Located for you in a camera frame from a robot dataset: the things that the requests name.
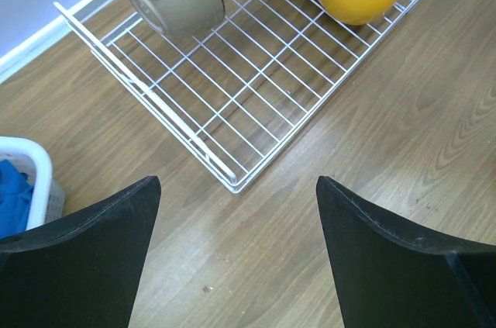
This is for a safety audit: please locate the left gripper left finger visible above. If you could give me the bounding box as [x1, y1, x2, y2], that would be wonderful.
[1, 176, 161, 327]

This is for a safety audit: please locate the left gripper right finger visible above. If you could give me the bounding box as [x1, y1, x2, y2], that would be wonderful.
[316, 176, 495, 327]

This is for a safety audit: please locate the white wire dish rack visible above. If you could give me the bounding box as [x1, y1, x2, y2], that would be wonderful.
[61, 0, 420, 193]

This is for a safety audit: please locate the white laundry basket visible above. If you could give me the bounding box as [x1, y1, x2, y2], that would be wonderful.
[1, 136, 65, 230]

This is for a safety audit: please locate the bright blue cloth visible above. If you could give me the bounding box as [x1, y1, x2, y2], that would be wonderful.
[1, 160, 33, 238]

